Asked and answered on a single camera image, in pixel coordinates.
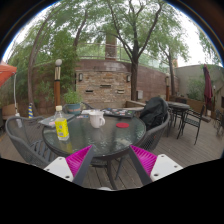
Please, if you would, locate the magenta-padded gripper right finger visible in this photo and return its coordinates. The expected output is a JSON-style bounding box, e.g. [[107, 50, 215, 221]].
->
[[128, 144, 184, 186]]

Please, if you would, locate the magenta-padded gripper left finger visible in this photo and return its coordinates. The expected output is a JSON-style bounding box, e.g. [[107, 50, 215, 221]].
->
[[43, 144, 97, 187]]

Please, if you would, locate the clear bottle with yellow label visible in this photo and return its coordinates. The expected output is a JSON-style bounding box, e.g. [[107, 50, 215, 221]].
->
[[54, 105, 70, 142]]

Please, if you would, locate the flat round red coaster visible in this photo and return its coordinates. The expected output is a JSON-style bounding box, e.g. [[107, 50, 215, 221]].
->
[[115, 122, 130, 129]]

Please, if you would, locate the white ceramic mug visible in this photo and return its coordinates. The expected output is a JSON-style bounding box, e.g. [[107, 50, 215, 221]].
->
[[88, 110, 106, 129]]

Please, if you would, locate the black backpack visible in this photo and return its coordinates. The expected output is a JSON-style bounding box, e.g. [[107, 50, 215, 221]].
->
[[139, 96, 169, 132]]

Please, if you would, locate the grey laptop with stickers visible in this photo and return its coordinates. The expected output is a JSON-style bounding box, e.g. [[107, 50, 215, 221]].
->
[[38, 113, 76, 128]]

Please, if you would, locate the black laptop with stickers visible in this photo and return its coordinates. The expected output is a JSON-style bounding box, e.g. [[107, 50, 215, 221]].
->
[[101, 107, 136, 119]]

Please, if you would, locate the green plant in blue pot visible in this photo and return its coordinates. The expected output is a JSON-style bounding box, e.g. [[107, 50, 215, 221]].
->
[[63, 88, 83, 115]]

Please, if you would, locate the black metal patio chair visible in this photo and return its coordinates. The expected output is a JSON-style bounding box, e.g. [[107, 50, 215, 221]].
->
[[176, 104, 206, 145]]

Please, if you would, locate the round dark patio table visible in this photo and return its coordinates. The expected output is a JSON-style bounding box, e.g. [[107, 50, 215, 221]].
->
[[166, 100, 191, 132]]

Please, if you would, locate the blue and yellow striped cone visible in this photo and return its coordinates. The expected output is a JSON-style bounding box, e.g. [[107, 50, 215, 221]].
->
[[27, 102, 35, 120]]

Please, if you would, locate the tall dark-trunked tree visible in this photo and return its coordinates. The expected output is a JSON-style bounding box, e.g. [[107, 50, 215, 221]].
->
[[96, 0, 168, 102]]

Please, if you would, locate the folded maroon patio umbrella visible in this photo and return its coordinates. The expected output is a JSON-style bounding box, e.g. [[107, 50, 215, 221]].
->
[[202, 64, 214, 116]]

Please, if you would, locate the orange canopy tent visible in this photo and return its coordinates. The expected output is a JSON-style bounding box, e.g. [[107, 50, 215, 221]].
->
[[0, 60, 23, 129]]

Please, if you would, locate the short wooden lamp post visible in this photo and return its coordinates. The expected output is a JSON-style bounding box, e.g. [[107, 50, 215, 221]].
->
[[165, 73, 171, 102]]

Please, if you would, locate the wooden lamp post with globe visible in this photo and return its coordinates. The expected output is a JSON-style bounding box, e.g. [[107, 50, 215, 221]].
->
[[53, 58, 63, 108]]

